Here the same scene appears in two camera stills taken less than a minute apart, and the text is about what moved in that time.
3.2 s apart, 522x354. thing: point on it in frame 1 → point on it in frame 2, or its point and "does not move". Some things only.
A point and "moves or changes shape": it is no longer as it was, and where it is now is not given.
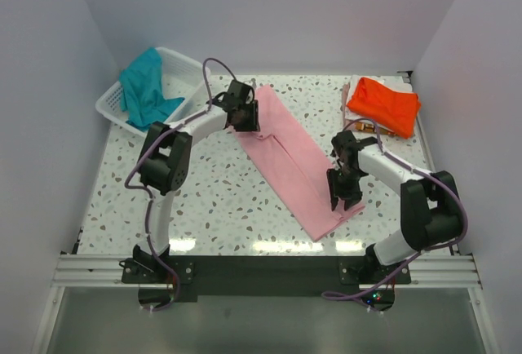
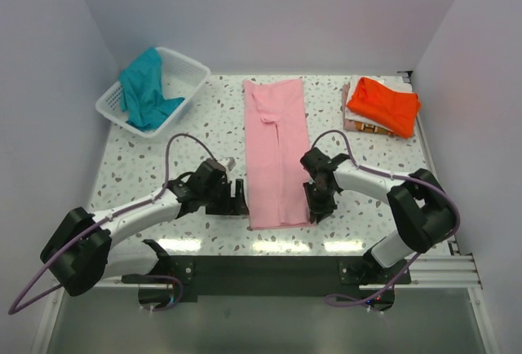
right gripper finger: [335, 186] → [311, 192]
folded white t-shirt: [391, 83] does not move
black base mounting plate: [192, 276] does not move
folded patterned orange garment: [364, 126] does not move
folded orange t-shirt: [395, 110] does not move
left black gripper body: [248, 117] → [218, 201]
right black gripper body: [351, 176] → [325, 200]
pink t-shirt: [293, 166] moves or changes shape
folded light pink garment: [346, 123] does not move
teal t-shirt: [143, 96] does not move
